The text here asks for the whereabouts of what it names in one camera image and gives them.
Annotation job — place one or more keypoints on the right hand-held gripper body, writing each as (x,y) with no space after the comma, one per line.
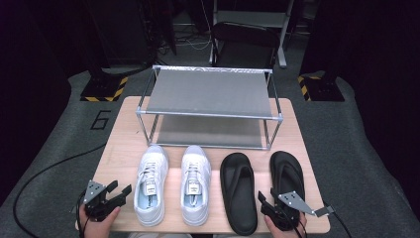
(290,200)

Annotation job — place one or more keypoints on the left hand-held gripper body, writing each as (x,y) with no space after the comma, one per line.
(95,206)

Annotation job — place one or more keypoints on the black flip-flop slipper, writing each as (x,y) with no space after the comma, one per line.
(243,214)
(287,165)

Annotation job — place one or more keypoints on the white sneaker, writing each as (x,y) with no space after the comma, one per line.
(155,158)
(197,158)

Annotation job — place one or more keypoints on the metal shoe rack gray shelves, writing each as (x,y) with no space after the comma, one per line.
(211,92)

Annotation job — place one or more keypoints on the person's left hand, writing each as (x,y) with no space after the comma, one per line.
(95,229)

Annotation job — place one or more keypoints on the person's right hand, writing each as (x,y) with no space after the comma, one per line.
(289,234)

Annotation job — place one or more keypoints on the gray tape strip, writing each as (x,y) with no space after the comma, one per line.
(325,210)

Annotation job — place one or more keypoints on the person's light trousers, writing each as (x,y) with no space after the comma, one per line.
(158,235)

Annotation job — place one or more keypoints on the gray floor mat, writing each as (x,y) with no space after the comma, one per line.
(49,142)

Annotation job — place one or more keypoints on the striped black stand base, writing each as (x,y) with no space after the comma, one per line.
(325,91)
(102,89)

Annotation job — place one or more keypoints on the black cabinet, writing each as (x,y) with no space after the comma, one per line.
(122,33)

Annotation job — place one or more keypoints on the black chair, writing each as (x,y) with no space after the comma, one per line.
(244,33)

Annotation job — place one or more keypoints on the white-framed desk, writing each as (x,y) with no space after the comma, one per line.
(251,18)

